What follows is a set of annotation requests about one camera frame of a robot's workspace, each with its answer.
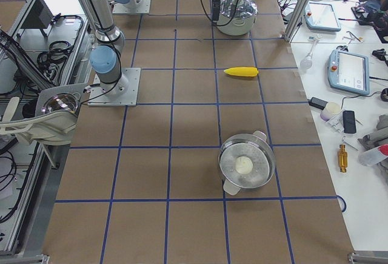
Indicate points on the glass pot lid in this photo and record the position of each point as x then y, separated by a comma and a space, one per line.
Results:
237, 11

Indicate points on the yellow toy corn cob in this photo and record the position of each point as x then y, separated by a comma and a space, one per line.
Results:
245, 72

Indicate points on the pale green cooking pot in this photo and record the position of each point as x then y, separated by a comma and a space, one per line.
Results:
236, 30

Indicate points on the steel steamer pot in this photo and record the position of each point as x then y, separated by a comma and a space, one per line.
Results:
256, 148

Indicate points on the far teach pendant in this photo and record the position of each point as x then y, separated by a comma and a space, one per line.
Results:
321, 16

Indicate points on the teach pendant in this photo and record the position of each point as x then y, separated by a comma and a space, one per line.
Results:
321, 16
349, 72

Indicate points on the near teach pendant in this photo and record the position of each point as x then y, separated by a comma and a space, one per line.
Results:
349, 72

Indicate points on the black power adapter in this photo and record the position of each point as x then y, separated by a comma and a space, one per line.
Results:
317, 103

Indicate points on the white jar with lid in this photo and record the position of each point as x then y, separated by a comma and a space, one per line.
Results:
330, 110

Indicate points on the white steamed bun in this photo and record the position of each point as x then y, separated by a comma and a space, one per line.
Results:
243, 165

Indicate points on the black smartphone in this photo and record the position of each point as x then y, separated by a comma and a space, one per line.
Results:
349, 122

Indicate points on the gold brass fitting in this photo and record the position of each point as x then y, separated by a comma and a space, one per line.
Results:
342, 158

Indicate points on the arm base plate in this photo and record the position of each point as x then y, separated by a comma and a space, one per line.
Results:
124, 93
131, 7

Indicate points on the aluminium frame post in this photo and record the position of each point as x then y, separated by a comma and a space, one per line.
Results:
295, 19

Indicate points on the white fisheye camera mount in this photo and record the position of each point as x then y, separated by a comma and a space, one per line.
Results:
55, 128

